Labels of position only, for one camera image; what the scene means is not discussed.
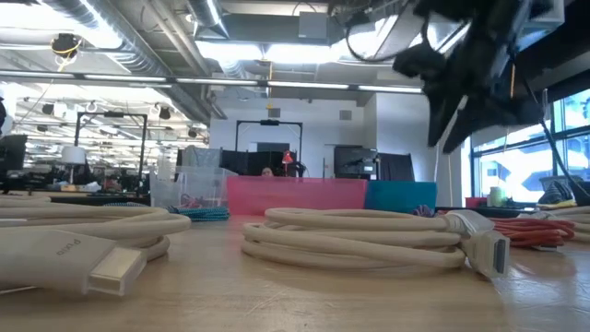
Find black ceiling camera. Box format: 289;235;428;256
50;32;85;59

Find yellow-green cup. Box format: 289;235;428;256
488;185;506;208

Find black background table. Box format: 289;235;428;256
0;190;151;208

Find dark striped bundle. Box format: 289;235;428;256
536;179;578;204

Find black metal rig frame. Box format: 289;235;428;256
75;111;149;196
235;119;304;177

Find pink braided cable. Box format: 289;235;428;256
178;193;207;210

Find long black cable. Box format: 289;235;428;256
520;68;589;196

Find black curtain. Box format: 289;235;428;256
377;152;416;183

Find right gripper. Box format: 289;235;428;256
392;22;546;156

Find ceiling light strip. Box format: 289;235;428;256
266;80;350;90
175;77;260;88
83;73;168;84
0;70;76;80
358;84;423;94

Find clear plastic bin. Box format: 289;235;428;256
147;165;239;215

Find black partition panels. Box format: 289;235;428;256
219;148;285;178

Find silver round air duct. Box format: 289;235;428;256
40;0;214;124

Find black background monitor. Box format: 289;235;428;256
0;134;29;179

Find orange cable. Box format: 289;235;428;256
489;217;577;253

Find teal plastic bin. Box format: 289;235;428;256
363;180;439;215

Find grey ceiling box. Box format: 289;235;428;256
298;10;330;41

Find red desk lamp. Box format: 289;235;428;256
281;149;297;177

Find black looped gripper cable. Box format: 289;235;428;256
344;12;431;65

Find pink plastic bin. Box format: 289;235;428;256
226;175;370;218

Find teal braided cable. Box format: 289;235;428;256
166;205;231;223

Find white shade background lamp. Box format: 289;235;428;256
60;146;88;185

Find black laptop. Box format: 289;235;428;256
572;180;590;208

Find black office desk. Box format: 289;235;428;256
434;206;590;220

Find purple cable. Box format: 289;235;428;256
410;204;439;219

